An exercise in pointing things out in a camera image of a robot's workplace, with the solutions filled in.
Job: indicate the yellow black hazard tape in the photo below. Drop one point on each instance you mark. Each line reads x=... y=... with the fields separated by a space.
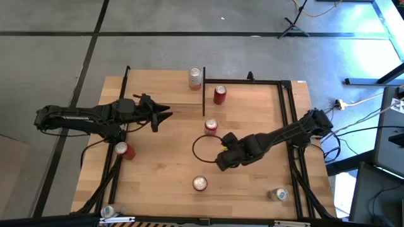
x=142 y=225

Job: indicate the black aluminium rig frame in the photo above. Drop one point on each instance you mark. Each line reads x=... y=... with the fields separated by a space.
x=285 y=84

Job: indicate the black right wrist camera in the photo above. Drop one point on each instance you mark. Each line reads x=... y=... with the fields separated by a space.
x=230 y=139

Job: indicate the white marker paper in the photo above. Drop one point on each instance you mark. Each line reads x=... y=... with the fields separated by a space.
x=398 y=105

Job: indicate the silver metal bracket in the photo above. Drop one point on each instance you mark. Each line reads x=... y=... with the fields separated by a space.
x=292 y=224
x=116 y=219

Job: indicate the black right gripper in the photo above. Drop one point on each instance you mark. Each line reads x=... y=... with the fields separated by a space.
x=232 y=159

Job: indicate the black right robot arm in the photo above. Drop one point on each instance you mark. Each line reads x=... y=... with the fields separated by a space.
x=290 y=132

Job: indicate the black tripod stand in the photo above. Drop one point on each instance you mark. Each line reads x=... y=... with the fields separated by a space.
x=294 y=26

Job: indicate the slim blue silver energy can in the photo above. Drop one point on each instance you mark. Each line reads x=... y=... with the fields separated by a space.
x=109 y=211
x=279 y=194

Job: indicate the black desk foot bar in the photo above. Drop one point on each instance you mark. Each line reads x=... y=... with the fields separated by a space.
x=363 y=81

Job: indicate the grey office desk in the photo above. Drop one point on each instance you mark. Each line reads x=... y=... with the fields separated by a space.
x=388 y=142

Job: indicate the red Fanta soda can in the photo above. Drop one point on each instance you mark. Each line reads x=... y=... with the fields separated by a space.
x=199 y=183
x=211 y=125

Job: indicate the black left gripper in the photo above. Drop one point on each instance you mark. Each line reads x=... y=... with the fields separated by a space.
x=146 y=110

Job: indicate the dark grey desk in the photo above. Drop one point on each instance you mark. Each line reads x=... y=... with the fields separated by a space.
x=372 y=195

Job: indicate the dark red soda can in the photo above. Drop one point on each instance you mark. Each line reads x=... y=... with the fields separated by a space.
x=124 y=150
x=220 y=94

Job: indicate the yellow power plug adapter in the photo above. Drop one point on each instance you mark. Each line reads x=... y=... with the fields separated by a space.
x=339 y=104

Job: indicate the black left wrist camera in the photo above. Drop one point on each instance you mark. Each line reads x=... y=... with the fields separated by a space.
x=126 y=106

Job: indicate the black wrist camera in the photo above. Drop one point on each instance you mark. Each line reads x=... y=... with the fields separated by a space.
x=126 y=106
x=230 y=139

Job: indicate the small yellow tag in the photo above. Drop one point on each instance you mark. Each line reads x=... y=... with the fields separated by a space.
x=224 y=147

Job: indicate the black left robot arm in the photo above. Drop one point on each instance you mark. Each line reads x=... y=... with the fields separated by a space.
x=79 y=118

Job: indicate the white pink Spindrift can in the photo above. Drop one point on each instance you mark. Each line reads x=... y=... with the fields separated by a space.
x=194 y=77

